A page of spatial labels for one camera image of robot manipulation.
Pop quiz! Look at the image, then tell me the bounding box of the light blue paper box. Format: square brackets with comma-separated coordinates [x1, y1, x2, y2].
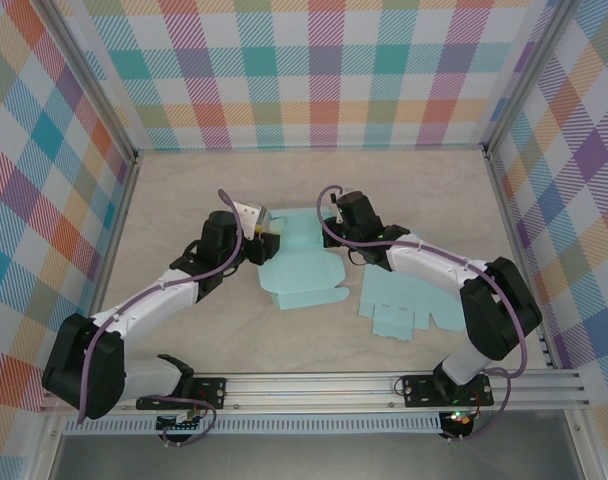
[357, 267, 468, 343]
[257, 207, 353, 312]

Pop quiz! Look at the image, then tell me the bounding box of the left controller board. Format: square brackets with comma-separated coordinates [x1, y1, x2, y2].
[155, 412, 205, 434]

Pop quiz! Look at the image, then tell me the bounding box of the controller board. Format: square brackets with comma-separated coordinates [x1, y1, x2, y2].
[155, 412, 205, 434]
[442, 409, 474, 429]

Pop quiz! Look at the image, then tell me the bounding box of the right controller board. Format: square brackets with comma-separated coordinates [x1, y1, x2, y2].
[442, 409, 474, 429]

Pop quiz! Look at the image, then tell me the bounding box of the grey metal panel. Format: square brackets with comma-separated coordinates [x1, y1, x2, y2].
[48, 433, 585, 480]

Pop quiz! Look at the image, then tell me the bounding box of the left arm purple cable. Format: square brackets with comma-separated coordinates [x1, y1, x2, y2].
[76, 187, 245, 450]

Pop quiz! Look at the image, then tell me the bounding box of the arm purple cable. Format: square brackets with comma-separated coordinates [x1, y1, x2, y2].
[316, 184, 531, 444]
[76, 187, 245, 450]

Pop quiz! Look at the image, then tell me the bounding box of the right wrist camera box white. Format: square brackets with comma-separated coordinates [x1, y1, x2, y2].
[327, 188, 348, 224]

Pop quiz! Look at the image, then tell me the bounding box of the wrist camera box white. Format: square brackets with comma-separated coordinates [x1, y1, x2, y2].
[327, 188, 348, 224]
[235, 201, 271, 234]

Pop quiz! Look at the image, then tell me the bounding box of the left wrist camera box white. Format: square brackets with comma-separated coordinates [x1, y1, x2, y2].
[235, 201, 271, 234]

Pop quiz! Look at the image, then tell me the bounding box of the left aluminium side rail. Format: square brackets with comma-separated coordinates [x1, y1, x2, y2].
[76, 149, 143, 374]

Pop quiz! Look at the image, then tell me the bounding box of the aluminium side rail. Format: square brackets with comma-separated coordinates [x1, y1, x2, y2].
[76, 149, 143, 374]
[483, 144, 558, 369]

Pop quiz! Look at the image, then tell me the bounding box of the right aluminium side rail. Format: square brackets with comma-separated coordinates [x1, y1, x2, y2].
[483, 144, 558, 369]

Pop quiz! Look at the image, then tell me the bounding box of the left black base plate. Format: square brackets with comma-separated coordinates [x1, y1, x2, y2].
[135, 376, 229, 412]

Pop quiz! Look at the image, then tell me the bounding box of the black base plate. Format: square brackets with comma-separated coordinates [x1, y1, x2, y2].
[402, 373, 495, 409]
[135, 376, 229, 412]

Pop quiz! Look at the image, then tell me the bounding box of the aluminium mounting rail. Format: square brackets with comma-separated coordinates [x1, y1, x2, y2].
[38, 368, 590, 415]

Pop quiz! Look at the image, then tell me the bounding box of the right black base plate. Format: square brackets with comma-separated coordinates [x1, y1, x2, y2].
[402, 373, 495, 409]

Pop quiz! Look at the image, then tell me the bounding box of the white slotted cable duct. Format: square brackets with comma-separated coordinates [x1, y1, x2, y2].
[63, 412, 443, 436]

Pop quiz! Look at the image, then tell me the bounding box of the left aluminium frame post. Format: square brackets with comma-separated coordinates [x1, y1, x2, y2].
[46, 0, 140, 161]

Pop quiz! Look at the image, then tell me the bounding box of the aluminium frame post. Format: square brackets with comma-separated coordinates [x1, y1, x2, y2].
[483, 0, 583, 151]
[46, 0, 140, 161]

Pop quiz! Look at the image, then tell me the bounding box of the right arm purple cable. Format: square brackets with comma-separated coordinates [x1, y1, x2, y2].
[316, 184, 531, 444]

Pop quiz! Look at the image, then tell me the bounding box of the right aluminium frame post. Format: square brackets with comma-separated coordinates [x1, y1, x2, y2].
[483, 0, 583, 151]

